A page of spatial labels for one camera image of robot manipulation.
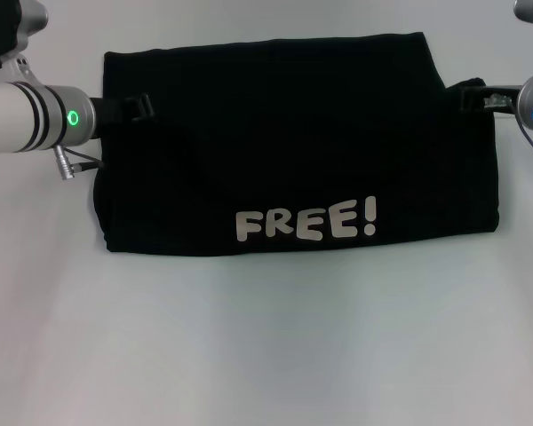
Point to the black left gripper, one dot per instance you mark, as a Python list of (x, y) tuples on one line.
[(111, 111)]

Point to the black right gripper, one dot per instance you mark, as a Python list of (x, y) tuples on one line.
[(502, 100)]

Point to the black shirt with FREE print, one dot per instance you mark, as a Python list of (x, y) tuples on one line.
[(293, 155)]

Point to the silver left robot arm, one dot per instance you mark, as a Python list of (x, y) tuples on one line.
[(26, 115)]

